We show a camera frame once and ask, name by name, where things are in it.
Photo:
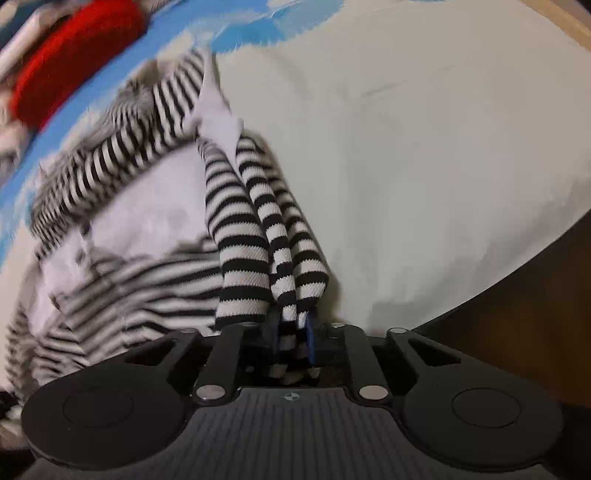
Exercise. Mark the black white striped hooded top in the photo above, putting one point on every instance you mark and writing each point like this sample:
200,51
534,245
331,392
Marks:
249,230

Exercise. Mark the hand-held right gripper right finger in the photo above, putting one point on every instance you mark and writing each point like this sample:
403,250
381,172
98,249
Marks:
364,360

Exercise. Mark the red folded blanket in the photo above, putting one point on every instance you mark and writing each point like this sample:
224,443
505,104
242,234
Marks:
69,64

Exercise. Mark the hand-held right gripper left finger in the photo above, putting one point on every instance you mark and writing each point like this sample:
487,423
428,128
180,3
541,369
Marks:
221,360

